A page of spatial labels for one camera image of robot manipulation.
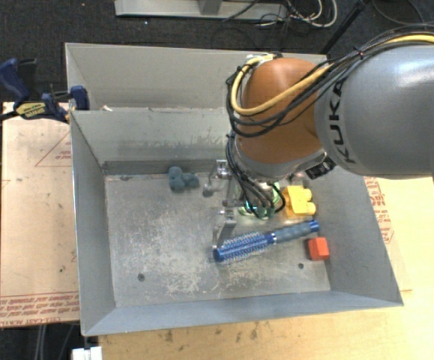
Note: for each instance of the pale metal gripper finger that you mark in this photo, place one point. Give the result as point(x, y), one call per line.
point(221, 168)
point(225, 226)

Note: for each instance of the blue round hairbrush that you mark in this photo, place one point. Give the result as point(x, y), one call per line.
point(254, 241)

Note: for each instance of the dark teal lumpy toy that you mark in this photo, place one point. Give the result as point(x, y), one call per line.
point(181, 180)

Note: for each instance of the grey metal bin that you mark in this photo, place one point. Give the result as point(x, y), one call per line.
point(164, 238)

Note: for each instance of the yellow toy building block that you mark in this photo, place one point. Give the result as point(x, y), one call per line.
point(297, 201)

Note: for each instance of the orange-red small block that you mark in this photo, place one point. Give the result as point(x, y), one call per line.
point(318, 249)

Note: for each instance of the brown cardboard board, red print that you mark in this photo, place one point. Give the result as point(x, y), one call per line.
point(36, 219)

